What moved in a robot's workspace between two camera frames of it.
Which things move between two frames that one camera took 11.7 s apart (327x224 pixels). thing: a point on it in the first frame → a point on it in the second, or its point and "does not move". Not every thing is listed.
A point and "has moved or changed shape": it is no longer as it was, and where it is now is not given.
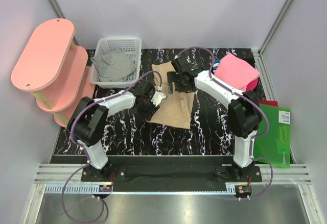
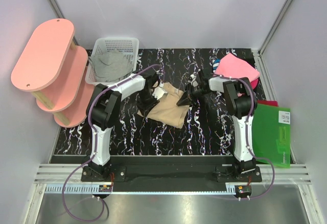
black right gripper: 172,76 → 186,99
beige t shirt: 176,109 has moved or changed shape
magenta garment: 252,84 does not move
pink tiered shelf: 53,69 does not move
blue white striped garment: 215,64 does not move
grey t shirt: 114,66 does not move
